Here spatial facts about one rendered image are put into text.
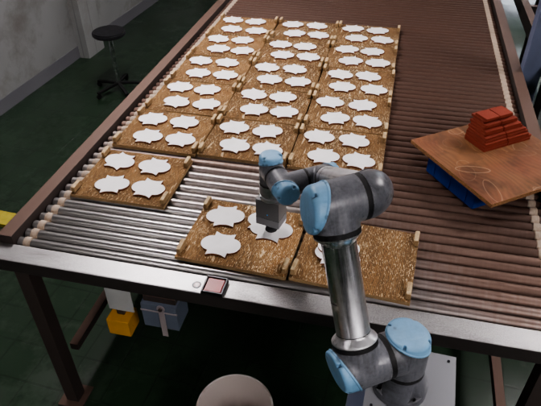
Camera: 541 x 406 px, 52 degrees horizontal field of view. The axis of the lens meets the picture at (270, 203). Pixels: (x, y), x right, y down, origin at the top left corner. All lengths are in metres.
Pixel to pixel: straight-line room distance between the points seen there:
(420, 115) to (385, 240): 1.03
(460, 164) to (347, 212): 1.16
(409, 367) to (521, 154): 1.30
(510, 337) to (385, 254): 0.48
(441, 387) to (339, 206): 0.65
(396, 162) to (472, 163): 0.35
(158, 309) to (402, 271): 0.85
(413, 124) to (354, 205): 1.62
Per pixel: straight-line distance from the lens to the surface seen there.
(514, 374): 3.02
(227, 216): 2.13
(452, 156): 2.40
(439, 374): 1.68
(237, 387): 2.40
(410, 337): 1.45
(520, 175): 2.38
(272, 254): 1.98
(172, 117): 2.84
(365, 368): 1.40
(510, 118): 2.52
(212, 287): 1.88
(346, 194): 1.25
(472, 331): 1.87
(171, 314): 2.00
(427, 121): 2.89
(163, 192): 2.30
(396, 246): 2.05
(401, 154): 2.59
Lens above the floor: 2.29
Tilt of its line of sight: 38 degrees down
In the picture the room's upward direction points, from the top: 1 degrees counter-clockwise
